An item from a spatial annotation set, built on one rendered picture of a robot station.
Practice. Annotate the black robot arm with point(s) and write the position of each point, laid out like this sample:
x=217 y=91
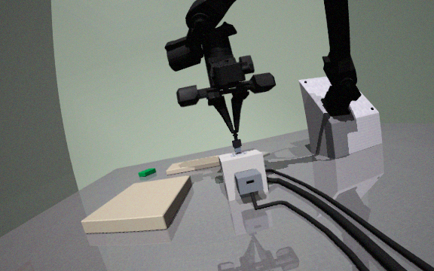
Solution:
x=204 y=15

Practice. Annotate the small green block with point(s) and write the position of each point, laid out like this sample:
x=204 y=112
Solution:
x=147 y=172

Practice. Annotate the black usb plug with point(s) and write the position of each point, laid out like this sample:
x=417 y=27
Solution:
x=236 y=143

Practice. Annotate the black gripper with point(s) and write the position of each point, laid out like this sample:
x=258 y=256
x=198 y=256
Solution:
x=188 y=96

